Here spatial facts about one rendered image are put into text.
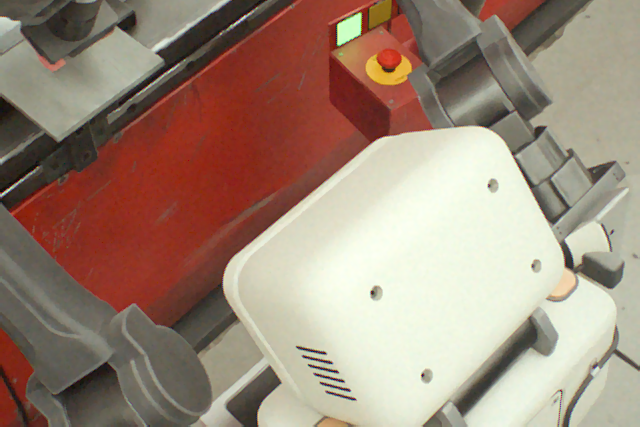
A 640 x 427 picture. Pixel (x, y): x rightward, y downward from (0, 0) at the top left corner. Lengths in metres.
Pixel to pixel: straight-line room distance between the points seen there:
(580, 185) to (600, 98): 1.81
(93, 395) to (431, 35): 0.45
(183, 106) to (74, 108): 0.38
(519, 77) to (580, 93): 1.82
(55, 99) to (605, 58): 1.82
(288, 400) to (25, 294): 0.22
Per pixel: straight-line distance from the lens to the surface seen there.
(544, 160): 0.95
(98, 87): 1.36
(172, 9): 1.64
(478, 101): 0.95
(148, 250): 1.86
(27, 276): 0.75
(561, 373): 0.84
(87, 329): 0.76
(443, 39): 0.98
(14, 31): 1.44
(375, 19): 1.71
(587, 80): 2.80
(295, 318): 0.71
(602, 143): 2.66
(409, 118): 1.65
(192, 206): 1.88
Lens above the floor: 1.96
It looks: 51 degrees down
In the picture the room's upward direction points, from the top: 1 degrees counter-clockwise
